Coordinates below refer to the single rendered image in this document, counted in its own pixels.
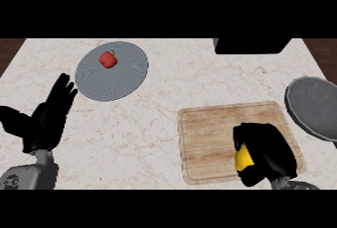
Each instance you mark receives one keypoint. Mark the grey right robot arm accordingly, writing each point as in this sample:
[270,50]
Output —
[292,184]

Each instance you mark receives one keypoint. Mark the wooden cutting board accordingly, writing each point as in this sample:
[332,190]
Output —
[211,142]

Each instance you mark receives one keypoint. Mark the black appliance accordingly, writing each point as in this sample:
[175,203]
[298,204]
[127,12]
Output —
[251,46]

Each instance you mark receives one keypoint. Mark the yellow lemon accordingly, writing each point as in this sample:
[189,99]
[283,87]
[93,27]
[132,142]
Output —
[243,158]

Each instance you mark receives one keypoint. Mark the grey round plate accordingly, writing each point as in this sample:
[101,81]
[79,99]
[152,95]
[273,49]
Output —
[112,71]

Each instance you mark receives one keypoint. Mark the grey pan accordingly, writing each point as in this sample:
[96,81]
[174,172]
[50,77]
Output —
[314,107]

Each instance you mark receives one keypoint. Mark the red bell pepper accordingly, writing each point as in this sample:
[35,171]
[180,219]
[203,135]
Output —
[109,59]

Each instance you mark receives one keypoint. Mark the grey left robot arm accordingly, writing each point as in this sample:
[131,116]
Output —
[30,175]

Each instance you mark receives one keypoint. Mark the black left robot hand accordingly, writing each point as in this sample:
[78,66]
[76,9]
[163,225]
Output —
[47,118]

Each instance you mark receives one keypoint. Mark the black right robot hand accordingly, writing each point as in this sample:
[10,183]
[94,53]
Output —
[268,148]

